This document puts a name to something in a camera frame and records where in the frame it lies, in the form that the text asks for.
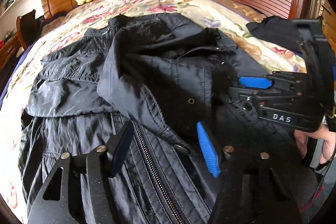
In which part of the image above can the black quilted jacket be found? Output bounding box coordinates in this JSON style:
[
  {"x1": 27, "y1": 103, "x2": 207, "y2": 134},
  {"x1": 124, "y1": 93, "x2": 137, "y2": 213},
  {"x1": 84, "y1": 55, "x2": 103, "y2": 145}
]
[{"x1": 18, "y1": 12, "x2": 320, "y2": 224}]

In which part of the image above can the person's right hand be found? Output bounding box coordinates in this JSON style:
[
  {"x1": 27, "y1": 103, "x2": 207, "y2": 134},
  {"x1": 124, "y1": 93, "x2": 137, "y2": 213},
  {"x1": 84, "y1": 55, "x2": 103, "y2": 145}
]
[{"x1": 294, "y1": 124, "x2": 335, "y2": 164}]

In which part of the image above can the black folded garment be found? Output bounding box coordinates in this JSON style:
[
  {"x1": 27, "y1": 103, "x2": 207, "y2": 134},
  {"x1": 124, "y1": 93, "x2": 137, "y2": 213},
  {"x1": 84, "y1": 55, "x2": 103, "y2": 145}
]
[{"x1": 245, "y1": 16, "x2": 302, "y2": 55}]

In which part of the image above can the wooden desk cabinet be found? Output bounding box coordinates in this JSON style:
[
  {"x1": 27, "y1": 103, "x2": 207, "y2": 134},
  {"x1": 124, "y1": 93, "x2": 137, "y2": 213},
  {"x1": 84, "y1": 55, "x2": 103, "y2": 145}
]
[{"x1": 0, "y1": 34, "x2": 21, "y2": 71}]

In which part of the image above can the floral bed blanket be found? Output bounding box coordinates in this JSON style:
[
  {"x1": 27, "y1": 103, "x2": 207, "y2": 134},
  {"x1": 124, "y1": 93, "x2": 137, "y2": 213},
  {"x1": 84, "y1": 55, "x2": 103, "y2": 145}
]
[{"x1": 1, "y1": 0, "x2": 306, "y2": 223}]

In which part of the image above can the wooden chair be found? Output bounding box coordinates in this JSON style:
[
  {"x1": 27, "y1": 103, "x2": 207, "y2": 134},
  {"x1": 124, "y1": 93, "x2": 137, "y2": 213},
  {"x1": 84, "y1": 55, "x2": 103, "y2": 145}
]
[{"x1": 16, "y1": 9, "x2": 37, "y2": 50}]

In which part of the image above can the navy blue bed sheet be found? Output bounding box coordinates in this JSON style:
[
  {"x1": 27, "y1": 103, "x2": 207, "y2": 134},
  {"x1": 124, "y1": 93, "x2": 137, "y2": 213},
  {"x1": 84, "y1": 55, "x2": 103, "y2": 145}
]
[{"x1": 0, "y1": 42, "x2": 35, "y2": 105}]

